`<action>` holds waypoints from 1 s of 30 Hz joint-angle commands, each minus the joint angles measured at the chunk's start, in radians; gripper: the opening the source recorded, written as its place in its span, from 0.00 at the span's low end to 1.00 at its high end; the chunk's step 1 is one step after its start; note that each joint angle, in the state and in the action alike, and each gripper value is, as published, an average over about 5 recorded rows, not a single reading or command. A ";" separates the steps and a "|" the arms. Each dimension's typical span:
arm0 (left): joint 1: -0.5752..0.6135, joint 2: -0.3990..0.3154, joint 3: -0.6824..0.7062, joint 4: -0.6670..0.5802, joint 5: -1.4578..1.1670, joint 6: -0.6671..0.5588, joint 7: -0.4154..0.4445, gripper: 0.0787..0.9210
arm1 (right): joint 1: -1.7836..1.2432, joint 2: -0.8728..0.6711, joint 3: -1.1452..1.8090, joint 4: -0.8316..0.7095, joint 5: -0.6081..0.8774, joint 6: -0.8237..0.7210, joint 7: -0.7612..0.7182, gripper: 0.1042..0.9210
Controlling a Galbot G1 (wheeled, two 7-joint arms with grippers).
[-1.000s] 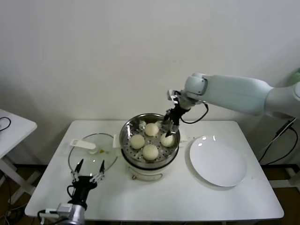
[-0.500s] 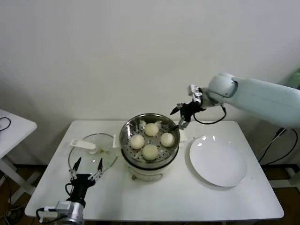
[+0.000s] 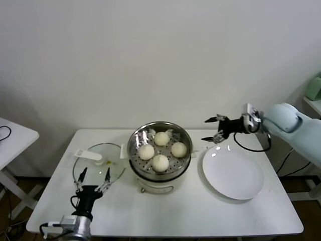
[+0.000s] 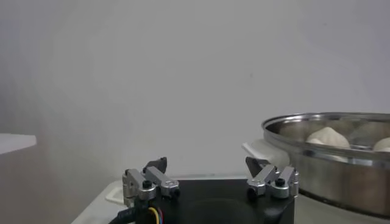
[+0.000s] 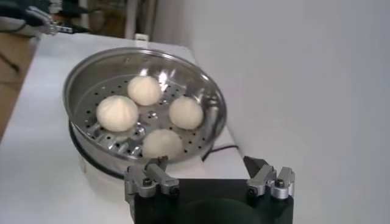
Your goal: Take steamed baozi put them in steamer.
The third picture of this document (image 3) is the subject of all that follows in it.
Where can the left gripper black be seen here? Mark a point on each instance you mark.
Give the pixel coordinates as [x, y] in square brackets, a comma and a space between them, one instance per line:
[87, 198]

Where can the white steamed baozi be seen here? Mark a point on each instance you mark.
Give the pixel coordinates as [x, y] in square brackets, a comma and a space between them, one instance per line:
[179, 149]
[161, 138]
[160, 163]
[146, 151]

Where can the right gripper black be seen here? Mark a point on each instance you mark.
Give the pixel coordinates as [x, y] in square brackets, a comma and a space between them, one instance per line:
[232, 126]

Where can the white round plate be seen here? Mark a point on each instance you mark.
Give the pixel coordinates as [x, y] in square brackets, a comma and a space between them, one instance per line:
[233, 173]

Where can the white shelf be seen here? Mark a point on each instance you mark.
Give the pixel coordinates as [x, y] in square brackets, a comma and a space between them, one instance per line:
[313, 101]

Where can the pale green appliance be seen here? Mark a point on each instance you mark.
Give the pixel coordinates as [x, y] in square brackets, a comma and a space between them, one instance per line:
[314, 88]

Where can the white side table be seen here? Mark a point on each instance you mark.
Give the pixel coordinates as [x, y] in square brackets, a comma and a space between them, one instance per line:
[15, 140]

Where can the cream electric pot base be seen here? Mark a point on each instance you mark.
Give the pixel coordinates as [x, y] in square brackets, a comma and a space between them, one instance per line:
[155, 184]

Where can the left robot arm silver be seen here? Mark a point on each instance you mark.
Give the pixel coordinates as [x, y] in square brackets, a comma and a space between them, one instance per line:
[84, 227]

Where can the stainless steel steamer basket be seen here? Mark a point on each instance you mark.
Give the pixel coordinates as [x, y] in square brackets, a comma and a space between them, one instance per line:
[140, 135]

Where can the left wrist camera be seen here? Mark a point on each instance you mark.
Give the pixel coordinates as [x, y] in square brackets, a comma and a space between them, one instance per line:
[67, 221]

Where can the white floor frame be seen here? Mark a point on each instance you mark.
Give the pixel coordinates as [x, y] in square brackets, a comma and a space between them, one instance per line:
[314, 188]

